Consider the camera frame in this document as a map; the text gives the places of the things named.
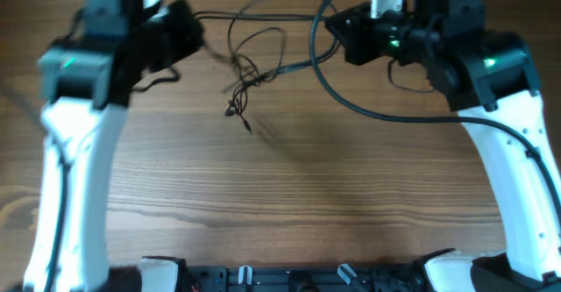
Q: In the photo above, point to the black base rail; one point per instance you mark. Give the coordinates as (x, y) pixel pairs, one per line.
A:
(344, 278)

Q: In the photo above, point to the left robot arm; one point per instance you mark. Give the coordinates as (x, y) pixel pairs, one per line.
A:
(88, 78)

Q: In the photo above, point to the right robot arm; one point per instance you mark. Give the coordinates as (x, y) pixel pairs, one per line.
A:
(490, 82)

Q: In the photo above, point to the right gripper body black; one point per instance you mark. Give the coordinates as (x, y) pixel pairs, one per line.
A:
(346, 38)

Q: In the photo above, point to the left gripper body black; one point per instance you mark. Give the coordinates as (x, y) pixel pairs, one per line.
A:
(175, 35)

